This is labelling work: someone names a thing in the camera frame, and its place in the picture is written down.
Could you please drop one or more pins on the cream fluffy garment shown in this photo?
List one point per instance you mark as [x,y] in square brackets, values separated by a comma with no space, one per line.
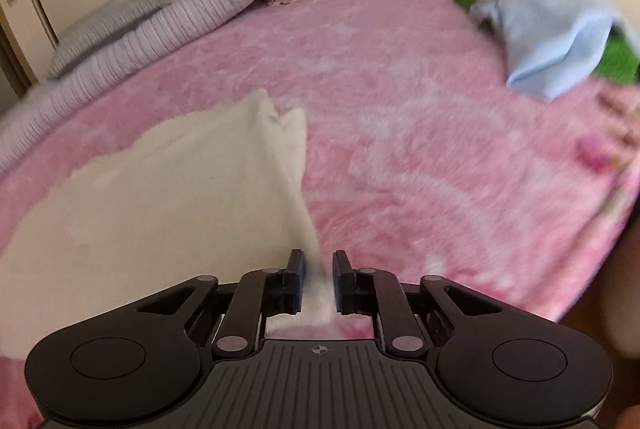
[175,209]

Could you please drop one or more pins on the light blue garment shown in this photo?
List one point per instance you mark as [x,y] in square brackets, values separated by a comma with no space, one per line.
[545,19]

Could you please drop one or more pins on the green knit garment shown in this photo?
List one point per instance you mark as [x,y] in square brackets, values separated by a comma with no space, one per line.
[617,59]

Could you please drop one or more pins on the grey striped pillow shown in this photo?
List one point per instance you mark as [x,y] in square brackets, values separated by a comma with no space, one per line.
[100,39]

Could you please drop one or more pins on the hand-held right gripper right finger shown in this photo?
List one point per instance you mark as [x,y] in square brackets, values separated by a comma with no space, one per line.
[342,281]

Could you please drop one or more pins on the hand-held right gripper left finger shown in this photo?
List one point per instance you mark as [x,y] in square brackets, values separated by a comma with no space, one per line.
[296,281]

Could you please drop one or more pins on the pink floral blanket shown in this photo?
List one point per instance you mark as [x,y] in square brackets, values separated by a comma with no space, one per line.
[425,134]

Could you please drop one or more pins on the lilac striped duvet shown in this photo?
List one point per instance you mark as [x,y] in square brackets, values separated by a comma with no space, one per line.
[200,4]

